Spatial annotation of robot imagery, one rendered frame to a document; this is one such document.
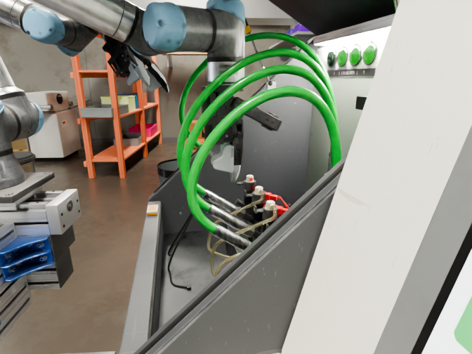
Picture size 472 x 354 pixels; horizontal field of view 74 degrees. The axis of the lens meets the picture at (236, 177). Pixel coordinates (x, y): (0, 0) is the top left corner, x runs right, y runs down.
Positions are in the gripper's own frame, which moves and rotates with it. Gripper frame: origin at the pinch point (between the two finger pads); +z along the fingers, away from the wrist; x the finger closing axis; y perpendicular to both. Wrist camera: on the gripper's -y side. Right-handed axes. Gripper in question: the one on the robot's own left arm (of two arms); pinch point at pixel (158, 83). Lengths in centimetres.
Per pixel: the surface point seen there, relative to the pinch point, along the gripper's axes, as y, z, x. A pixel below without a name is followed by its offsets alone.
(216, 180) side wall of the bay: 12.5, 23.8, -23.5
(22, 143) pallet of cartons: 398, -314, -281
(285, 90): -26.3, 32.9, 26.0
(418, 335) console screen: -24, 59, 43
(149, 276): 17.0, 40.9, 18.9
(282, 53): -28.6, 22.7, 11.8
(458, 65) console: -38, 45, 39
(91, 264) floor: 171, -7, -98
